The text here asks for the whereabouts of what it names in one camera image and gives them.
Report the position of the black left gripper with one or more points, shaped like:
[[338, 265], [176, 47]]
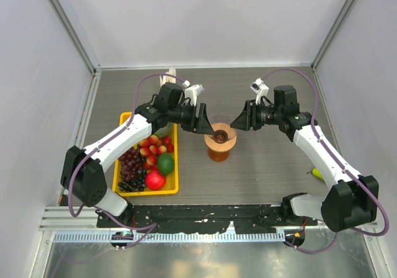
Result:
[[201, 124]]

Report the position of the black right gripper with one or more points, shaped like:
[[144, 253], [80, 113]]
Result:
[[248, 118]]

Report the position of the round wooden dripper stand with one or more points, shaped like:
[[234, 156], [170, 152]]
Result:
[[219, 146]]

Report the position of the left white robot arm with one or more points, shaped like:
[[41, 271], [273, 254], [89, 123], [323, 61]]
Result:
[[83, 174]]

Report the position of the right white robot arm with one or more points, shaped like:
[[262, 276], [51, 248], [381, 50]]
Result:
[[350, 199]]

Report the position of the green netted melon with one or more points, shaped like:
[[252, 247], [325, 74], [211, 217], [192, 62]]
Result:
[[164, 131]]

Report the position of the green lime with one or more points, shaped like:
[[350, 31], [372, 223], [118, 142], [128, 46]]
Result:
[[165, 164]]

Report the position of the yellow plastic fruit tray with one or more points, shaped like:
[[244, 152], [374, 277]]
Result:
[[172, 181]]

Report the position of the red apple front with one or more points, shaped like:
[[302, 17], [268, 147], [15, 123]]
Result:
[[154, 180]]

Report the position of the dark purple grape bunch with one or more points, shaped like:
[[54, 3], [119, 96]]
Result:
[[132, 172]]

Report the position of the green pear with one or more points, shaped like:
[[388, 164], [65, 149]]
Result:
[[316, 173]]

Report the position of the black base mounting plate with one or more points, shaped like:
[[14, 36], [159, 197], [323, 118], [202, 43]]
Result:
[[201, 219]]

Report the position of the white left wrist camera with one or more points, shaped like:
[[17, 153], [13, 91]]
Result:
[[191, 93]]

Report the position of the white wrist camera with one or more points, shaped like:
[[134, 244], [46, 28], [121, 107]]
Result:
[[191, 93], [260, 89]]

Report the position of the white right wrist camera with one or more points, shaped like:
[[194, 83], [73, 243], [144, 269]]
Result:
[[260, 89]]

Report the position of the white perforated cable rail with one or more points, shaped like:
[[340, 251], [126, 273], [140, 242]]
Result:
[[229, 236]]

